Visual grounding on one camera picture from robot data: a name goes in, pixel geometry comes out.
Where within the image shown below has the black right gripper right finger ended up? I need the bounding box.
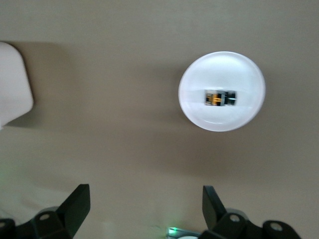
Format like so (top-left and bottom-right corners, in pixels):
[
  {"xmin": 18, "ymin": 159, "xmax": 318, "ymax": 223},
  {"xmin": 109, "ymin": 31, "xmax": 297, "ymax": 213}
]
[{"xmin": 201, "ymin": 185, "xmax": 302, "ymax": 239}]

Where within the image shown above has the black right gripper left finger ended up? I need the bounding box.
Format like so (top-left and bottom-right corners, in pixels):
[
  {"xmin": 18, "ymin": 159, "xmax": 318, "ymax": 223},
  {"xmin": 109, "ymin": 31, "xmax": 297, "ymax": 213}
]
[{"xmin": 0, "ymin": 183, "xmax": 91, "ymax": 239}]

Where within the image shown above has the orange push-button switch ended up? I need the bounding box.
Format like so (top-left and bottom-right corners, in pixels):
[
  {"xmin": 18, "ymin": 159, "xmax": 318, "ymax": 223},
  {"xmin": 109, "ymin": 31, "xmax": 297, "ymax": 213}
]
[{"xmin": 203, "ymin": 89, "xmax": 237, "ymax": 107}]

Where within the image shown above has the white lidded plastic box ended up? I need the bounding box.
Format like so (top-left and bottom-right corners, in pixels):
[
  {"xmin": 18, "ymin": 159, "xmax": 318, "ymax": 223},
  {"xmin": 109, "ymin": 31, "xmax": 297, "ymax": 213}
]
[{"xmin": 0, "ymin": 41, "xmax": 34, "ymax": 130}]

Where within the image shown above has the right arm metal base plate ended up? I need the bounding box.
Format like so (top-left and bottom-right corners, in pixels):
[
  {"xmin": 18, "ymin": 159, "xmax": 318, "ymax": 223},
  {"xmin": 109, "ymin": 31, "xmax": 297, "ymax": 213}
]
[{"xmin": 165, "ymin": 226, "xmax": 204, "ymax": 239}]

